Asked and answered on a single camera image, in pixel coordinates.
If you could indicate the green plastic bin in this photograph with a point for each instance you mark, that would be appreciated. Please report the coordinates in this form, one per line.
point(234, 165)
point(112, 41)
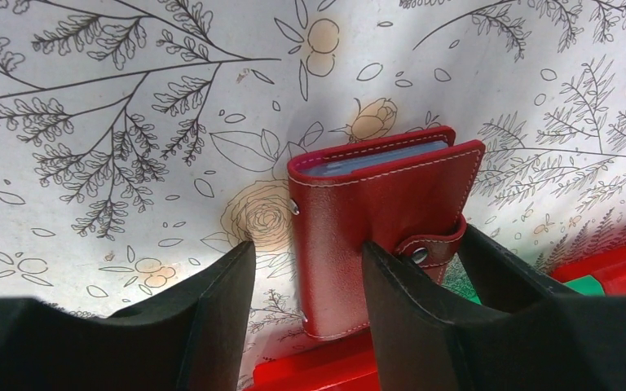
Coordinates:
point(577, 286)

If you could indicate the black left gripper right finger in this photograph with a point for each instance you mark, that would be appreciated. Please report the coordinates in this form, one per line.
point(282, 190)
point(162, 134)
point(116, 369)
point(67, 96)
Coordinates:
point(526, 332)

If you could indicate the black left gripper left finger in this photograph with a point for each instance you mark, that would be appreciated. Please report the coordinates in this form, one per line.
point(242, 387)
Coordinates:
point(191, 336)

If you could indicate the floral patterned table mat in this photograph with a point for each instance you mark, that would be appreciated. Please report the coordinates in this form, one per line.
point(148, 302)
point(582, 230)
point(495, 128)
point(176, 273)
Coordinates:
point(141, 140)

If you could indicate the left red plastic bin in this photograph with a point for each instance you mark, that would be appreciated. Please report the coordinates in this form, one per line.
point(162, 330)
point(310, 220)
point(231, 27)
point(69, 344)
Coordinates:
point(347, 364)

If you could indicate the right red plastic bin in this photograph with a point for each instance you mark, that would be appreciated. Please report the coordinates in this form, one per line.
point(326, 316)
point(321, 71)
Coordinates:
point(608, 268)

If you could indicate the red plastic bin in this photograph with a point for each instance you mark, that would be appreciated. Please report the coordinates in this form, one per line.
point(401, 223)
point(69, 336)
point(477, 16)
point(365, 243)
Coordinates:
point(347, 364)
point(608, 268)

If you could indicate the red leather card holder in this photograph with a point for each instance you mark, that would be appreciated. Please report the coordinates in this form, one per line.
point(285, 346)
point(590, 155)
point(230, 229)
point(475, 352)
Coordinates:
point(404, 192)

